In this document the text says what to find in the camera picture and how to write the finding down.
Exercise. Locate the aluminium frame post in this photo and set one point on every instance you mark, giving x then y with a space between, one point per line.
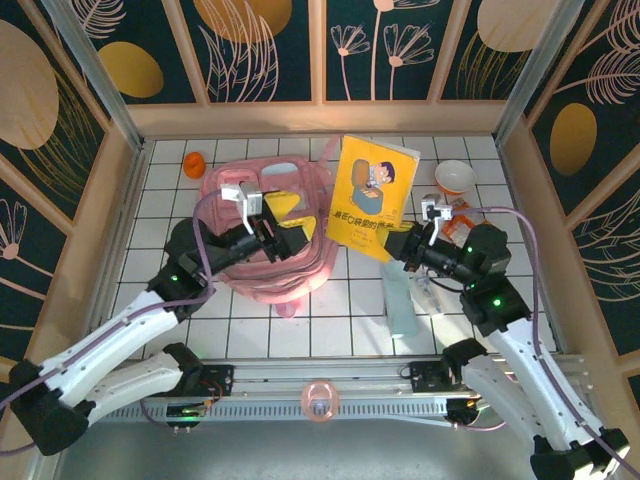
537 70
95 75

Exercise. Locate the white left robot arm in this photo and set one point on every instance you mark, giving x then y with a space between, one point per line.
115 330

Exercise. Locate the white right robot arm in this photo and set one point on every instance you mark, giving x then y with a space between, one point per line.
525 370

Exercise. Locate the black controller board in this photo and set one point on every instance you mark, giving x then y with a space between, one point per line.
187 411
462 412

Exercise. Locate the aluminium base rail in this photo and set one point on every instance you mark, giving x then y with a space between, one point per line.
350 375

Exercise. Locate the light blue pencil case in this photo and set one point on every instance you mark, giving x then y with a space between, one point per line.
400 305

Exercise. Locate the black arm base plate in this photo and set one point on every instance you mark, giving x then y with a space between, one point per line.
425 377
220 380

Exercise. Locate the orange snack packet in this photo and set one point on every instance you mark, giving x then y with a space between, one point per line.
457 232

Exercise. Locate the pink student backpack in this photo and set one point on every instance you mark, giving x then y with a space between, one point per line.
300 272

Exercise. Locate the small orange plastic toy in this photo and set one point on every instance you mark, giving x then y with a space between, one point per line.
194 165

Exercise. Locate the clear plastic pen box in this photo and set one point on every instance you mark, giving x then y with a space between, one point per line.
427 300

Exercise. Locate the yellow cartoon cover book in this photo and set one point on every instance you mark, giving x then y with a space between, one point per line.
370 165

